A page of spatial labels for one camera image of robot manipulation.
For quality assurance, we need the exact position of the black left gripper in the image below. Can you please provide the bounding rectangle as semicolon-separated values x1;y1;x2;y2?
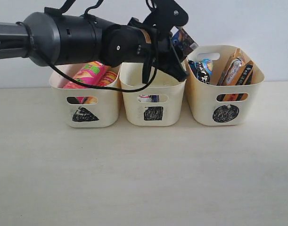
137;25;189;82

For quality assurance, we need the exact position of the purple juice carton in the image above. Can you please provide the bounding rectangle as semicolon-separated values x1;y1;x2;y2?
172;28;198;56

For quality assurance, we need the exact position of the blue white milk carton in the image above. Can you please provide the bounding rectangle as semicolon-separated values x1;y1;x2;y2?
137;95;160;103

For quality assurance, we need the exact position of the orange snack bag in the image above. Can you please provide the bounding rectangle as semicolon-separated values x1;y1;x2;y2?
216;48;255;103

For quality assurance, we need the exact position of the yellow chips can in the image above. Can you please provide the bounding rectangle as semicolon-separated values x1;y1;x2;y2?
97;71;117;87

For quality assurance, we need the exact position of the pink chips can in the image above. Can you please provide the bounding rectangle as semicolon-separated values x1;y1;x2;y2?
63;61;111;104

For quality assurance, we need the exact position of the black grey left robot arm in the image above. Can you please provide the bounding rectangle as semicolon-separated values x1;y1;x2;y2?
0;8;189;83

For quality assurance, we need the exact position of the dark blue snack bag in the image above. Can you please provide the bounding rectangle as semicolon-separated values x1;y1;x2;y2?
188;58;214;84

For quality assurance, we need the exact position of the cream bin with square mark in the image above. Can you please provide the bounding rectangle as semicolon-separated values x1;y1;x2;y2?
119;63;186;126

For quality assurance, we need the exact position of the cream bin with circle mark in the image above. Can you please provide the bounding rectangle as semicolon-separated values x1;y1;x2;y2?
185;45;264;126

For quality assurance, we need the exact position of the cream bin with triangle mark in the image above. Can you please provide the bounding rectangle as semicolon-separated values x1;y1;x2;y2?
49;71;122;128

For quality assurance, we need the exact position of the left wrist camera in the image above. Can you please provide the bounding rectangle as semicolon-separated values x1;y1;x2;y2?
143;0;189;34

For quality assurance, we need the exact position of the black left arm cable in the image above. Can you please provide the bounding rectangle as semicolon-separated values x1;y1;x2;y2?
15;0;173;93

